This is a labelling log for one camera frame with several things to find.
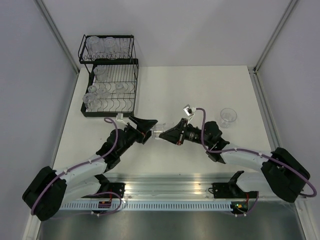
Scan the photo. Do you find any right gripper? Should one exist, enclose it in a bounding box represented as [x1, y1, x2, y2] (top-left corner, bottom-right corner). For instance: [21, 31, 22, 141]
[159, 118, 211, 147]

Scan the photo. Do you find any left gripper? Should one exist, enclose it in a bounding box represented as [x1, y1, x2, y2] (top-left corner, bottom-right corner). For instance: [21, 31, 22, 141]
[117, 115, 158, 156]

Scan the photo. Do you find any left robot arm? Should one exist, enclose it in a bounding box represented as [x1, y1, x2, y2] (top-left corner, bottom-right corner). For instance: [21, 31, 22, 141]
[22, 116, 158, 221]

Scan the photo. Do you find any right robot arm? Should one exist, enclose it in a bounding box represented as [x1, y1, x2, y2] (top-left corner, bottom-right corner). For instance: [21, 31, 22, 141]
[159, 118, 311, 203]

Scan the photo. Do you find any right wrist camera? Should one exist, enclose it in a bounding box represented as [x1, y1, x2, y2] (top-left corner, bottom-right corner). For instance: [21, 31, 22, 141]
[183, 104, 197, 119]

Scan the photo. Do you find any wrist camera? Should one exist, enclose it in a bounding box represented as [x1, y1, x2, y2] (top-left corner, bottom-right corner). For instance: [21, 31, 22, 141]
[183, 104, 197, 119]
[116, 113, 130, 126]

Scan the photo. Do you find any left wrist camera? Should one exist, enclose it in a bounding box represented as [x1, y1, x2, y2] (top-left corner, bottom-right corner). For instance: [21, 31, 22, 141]
[116, 113, 130, 126]

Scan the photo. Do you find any aluminium mounting rail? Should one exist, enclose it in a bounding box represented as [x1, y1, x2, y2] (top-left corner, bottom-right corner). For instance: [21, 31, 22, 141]
[34, 172, 308, 202]

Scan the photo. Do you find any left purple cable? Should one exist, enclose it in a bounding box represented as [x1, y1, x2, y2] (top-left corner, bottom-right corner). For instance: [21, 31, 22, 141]
[30, 117, 123, 216]

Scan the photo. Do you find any purple cable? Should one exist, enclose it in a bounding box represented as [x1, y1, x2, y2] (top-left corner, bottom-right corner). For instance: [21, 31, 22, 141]
[194, 107, 318, 198]
[30, 117, 123, 216]

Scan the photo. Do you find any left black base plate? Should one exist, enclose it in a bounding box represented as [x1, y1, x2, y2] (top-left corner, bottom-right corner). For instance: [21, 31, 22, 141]
[83, 182, 126, 199]

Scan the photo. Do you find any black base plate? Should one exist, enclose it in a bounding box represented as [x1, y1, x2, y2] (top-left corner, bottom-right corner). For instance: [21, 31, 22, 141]
[83, 182, 126, 199]
[211, 182, 258, 200]

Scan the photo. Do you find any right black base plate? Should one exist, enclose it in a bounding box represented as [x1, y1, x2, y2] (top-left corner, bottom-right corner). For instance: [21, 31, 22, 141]
[211, 182, 258, 200]

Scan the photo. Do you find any black wire dish rack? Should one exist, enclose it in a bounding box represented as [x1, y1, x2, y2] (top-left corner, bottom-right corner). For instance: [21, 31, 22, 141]
[77, 34, 139, 118]

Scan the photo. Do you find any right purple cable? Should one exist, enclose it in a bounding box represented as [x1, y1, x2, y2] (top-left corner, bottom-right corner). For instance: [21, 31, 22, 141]
[194, 107, 318, 198]

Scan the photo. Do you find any white slotted cable duct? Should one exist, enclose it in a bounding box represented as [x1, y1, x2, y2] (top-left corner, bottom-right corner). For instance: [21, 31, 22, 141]
[60, 200, 233, 212]

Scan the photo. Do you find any left aluminium frame post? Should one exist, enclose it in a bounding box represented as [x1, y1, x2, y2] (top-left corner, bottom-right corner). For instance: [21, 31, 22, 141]
[34, 0, 80, 76]

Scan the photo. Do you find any aluminium frame post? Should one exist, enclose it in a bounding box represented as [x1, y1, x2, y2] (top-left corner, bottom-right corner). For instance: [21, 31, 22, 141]
[252, 0, 300, 74]
[34, 0, 80, 76]

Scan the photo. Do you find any right aluminium frame post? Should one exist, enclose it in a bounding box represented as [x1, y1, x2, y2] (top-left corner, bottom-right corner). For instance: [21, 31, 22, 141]
[252, 0, 300, 74]

